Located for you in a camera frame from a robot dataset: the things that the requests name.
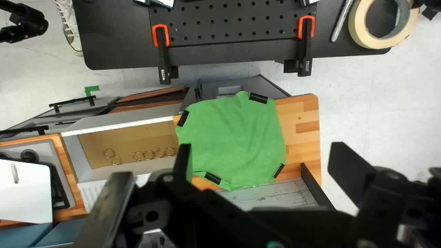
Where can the open wooden drawer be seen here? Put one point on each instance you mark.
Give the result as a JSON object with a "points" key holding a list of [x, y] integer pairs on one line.
{"points": [[124, 147]]}

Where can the silver marker pen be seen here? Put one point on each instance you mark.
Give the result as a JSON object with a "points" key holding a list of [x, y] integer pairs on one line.
{"points": [[340, 23]]}

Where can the green towel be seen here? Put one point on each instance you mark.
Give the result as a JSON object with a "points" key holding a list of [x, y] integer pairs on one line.
{"points": [[229, 138]]}

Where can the beige masking tape roll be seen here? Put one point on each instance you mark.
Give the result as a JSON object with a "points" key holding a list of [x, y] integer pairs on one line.
{"points": [[357, 25]]}

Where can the black tape piece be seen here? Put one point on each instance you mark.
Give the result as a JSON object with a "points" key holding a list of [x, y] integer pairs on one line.
{"points": [[258, 97], [182, 119], [278, 170], [212, 178]]}

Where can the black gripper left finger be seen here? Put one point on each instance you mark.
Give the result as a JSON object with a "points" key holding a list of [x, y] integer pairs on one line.
{"points": [[182, 162]]}

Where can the orange black bar clamp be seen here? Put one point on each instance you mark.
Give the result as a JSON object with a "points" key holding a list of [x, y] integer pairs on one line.
{"points": [[303, 46], [161, 50]]}

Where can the black camera tripod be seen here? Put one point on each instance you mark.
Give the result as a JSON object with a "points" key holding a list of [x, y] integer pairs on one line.
{"points": [[22, 23]]}

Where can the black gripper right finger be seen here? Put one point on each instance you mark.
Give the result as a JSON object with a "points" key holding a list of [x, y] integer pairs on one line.
{"points": [[349, 170]]}

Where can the white paper sheet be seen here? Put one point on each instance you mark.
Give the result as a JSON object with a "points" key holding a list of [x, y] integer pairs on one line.
{"points": [[91, 192]]}

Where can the grey wood pattern panel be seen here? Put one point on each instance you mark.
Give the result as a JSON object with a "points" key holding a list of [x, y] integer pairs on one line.
{"points": [[270, 195]]}

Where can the white flat panel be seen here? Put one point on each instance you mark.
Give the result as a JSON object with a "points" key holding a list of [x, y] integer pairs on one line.
{"points": [[25, 193]]}

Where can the wooden top drawer cabinet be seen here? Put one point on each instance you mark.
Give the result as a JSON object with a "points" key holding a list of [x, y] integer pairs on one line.
{"points": [[303, 138]]}

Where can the black pegboard workbench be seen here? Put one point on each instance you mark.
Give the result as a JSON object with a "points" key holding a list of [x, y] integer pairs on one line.
{"points": [[114, 36]]}

